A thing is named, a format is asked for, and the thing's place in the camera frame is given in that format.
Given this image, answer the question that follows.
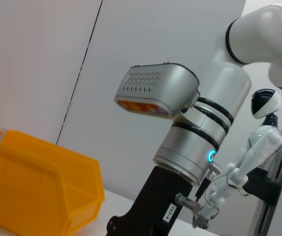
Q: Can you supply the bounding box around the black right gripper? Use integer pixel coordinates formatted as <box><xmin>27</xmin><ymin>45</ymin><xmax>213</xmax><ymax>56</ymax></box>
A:
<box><xmin>106</xmin><ymin>166</ymin><xmax>198</xmax><ymax>236</ymax></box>

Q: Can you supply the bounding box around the black block on stand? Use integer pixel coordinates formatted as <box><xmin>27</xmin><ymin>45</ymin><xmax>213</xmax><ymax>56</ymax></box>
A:
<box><xmin>244</xmin><ymin>172</ymin><xmax>280</xmax><ymax>205</ymax></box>

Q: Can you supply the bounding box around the yellow plastic bin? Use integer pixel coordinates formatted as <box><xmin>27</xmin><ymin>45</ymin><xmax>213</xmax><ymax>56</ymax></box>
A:
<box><xmin>0</xmin><ymin>129</ymin><xmax>106</xmax><ymax>236</ymax></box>

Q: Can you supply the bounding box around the white black humanoid robot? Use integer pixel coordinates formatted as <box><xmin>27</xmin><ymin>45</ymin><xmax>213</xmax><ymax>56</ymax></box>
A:
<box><xmin>192</xmin><ymin>88</ymin><xmax>282</xmax><ymax>230</ymax></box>

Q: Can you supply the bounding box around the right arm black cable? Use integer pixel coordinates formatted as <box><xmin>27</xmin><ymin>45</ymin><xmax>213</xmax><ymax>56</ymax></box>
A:
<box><xmin>175</xmin><ymin>161</ymin><xmax>222</xmax><ymax>216</ymax></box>

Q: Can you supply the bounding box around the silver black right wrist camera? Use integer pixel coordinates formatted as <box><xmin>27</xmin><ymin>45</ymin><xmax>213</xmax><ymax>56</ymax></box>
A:
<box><xmin>113</xmin><ymin>62</ymin><xmax>201</xmax><ymax>120</ymax></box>

